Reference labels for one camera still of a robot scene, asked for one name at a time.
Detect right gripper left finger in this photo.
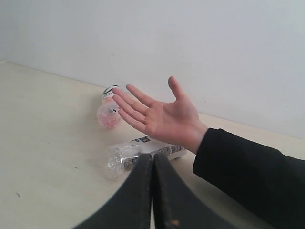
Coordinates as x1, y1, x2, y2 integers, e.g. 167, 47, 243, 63
75, 154, 153, 229

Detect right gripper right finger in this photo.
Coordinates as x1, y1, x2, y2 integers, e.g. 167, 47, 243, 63
152, 154, 236, 229

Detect clear bottle dark label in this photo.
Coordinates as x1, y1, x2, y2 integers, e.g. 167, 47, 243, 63
104, 136, 187, 180

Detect black sleeved forearm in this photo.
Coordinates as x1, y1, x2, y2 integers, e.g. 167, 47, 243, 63
193, 128, 305, 229

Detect pink peach drink bottle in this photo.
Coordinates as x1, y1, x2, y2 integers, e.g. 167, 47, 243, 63
96, 85, 121, 129

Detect person's open hand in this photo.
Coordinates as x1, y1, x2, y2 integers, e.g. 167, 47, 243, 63
112, 76, 208, 154

